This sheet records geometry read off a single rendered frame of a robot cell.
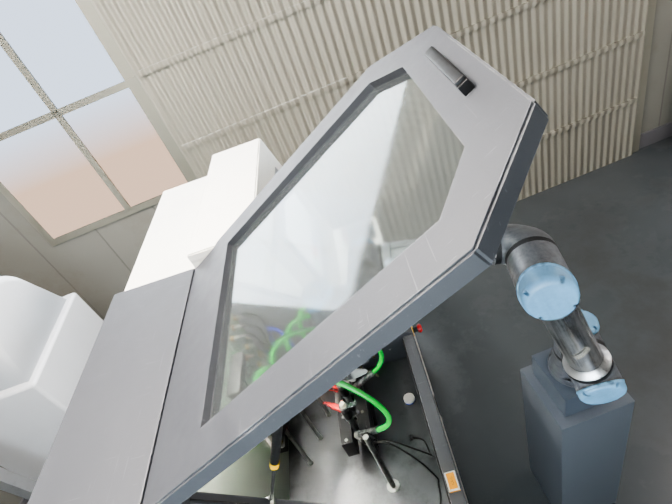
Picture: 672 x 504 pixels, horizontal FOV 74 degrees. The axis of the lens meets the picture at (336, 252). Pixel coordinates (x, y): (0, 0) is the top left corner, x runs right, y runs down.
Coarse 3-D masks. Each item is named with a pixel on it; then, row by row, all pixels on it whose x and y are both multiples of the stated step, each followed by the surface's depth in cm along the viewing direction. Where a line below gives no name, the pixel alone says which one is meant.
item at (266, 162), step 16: (256, 144) 184; (224, 160) 182; (240, 160) 177; (256, 160) 172; (272, 160) 188; (208, 176) 175; (224, 176) 170; (240, 176) 166; (256, 176) 162; (272, 176) 178; (208, 192) 164; (224, 192) 160; (240, 192) 156; (256, 192) 153; (208, 208) 155; (224, 208) 151; (240, 208) 147; (208, 224) 146; (224, 224) 143; (192, 240) 142; (208, 240) 138; (192, 256) 136
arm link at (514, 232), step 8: (512, 224) 106; (512, 232) 103; (520, 232) 102; (528, 232) 101; (536, 232) 101; (544, 232) 102; (504, 240) 103; (512, 240) 102; (552, 240) 103; (504, 248) 103; (496, 256) 105; (504, 256) 104; (504, 264) 108
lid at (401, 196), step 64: (384, 64) 102; (448, 64) 72; (320, 128) 114; (384, 128) 89; (448, 128) 71; (512, 128) 56; (320, 192) 98; (384, 192) 77; (448, 192) 63; (512, 192) 54; (256, 256) 109; (320, 256) 83; (384, 256) 67; (448, 256) 54; (192, 320) 116; (256, 320) 91; (320, 320) 72; (384, 320) 57; (192, 384) 95; (256, 384) 74; (320, 384) 64; (192, 448) 80
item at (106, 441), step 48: (192, 192) 188; (144, 240) 169; (144, 288) 139; (144, 336) 121; (96, 384) 113; (144, 384) 107; (96, 432) 101; (144, 432) 97; (48, 480) 95; (96, 480) 91; (144, 480) 88
